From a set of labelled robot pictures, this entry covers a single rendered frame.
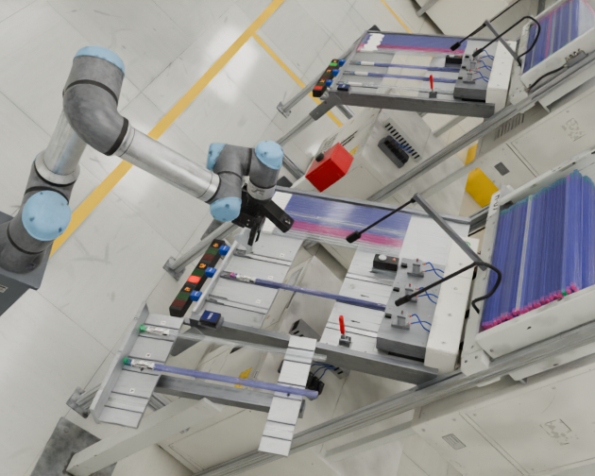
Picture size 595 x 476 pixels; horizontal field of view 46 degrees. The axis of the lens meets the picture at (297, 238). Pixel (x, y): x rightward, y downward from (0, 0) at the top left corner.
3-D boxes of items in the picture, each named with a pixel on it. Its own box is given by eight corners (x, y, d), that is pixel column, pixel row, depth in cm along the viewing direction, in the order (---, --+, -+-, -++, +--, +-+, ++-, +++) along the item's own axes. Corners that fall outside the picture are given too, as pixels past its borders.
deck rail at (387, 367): (191, 332, 204) (189, 317, 200) (194, 328, 205) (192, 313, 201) (434, 389, 186) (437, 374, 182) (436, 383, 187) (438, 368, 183)
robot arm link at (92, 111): (70, 111, 143) (252, 211, 170) (79, 75, 149) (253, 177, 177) (43, 140, 149) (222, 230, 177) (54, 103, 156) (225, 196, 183)
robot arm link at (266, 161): (253, 135, 182) (285, 141, 184) (246, 168, 189) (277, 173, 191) (253, 154, 176) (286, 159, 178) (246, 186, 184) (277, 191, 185)
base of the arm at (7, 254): (-20, 260, 184) (-6, 244, 178) (-3, 215, 193) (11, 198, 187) (35, 281, 192) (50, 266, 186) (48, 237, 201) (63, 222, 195)
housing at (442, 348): (420, 382, 189) (426, 347, 180) (448, 267, 225) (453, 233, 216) (450, 389, 187) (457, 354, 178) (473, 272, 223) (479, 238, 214)
